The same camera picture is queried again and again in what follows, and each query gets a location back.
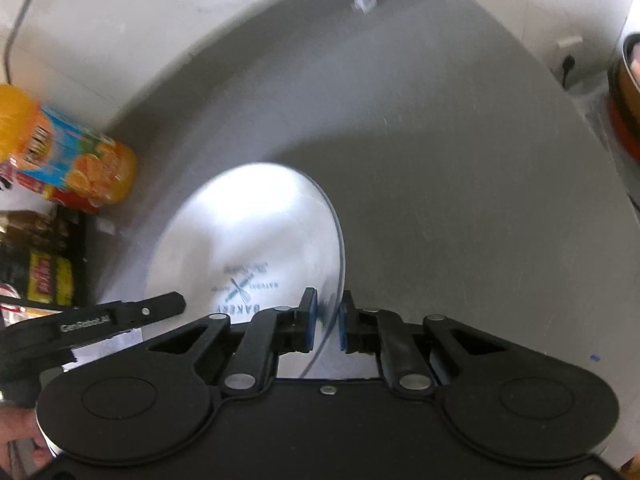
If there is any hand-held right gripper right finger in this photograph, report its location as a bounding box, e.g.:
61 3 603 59
339 290 506 397

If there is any yellow snack packet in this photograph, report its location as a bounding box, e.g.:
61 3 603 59
27 251 77 307

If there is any white plate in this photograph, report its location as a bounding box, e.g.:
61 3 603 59
144 162 347 382

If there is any black wall cable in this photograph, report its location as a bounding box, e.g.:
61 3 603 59
1 0 45 87

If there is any orange juice bottle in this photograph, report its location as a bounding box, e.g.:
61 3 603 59
0 84 139 207

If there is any red soda bottle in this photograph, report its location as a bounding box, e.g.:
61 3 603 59
0 160 103 217

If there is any person's left hand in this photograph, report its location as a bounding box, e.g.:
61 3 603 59
0 406 53 480

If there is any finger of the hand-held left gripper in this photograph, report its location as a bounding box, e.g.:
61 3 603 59
113 291 187 335

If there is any brown rice cooker pot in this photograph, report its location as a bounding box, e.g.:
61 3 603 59
606 32 640 163

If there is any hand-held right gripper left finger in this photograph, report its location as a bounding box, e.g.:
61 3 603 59
147 287 318 397

